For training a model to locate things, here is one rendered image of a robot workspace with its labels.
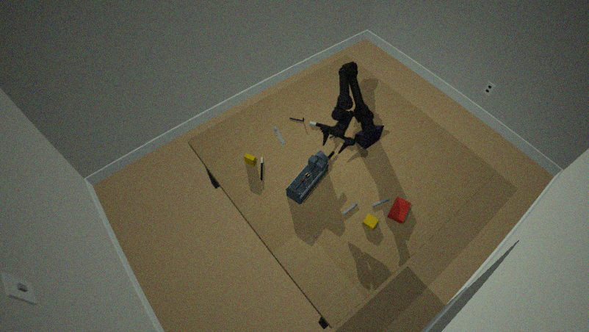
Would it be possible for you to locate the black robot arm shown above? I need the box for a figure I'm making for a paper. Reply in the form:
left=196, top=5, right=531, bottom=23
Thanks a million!
left=329, top=61, right=377, bottom=137

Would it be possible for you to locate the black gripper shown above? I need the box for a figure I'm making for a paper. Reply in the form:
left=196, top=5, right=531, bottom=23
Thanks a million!
left=320, top=121, right=355, bottom=154

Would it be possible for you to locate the red rectangular block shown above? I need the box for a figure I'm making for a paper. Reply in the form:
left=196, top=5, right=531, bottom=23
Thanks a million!
left=388, top=197, right=411, bottom=223

